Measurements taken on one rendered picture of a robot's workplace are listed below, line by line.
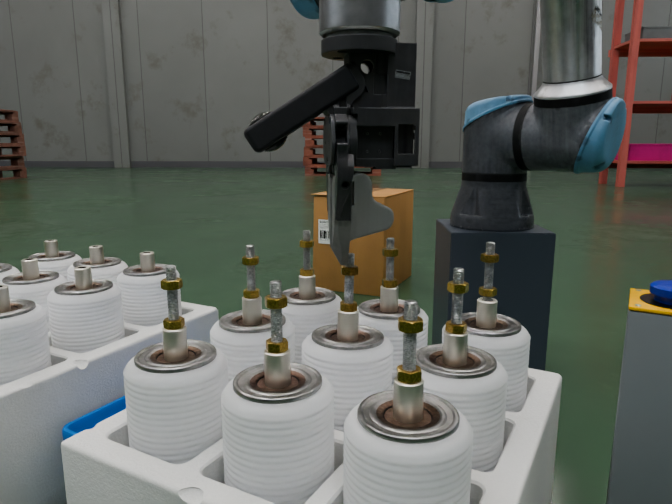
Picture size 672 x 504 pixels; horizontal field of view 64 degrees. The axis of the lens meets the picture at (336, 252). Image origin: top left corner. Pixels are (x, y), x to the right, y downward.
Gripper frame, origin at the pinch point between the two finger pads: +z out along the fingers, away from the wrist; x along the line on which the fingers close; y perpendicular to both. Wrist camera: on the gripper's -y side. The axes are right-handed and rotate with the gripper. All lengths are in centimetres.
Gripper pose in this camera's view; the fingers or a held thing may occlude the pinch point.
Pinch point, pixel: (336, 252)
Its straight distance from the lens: 54.0
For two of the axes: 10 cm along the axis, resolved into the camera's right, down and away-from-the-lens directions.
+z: 0.0, 9.8, 1.9
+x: -1.3, -1.9, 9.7
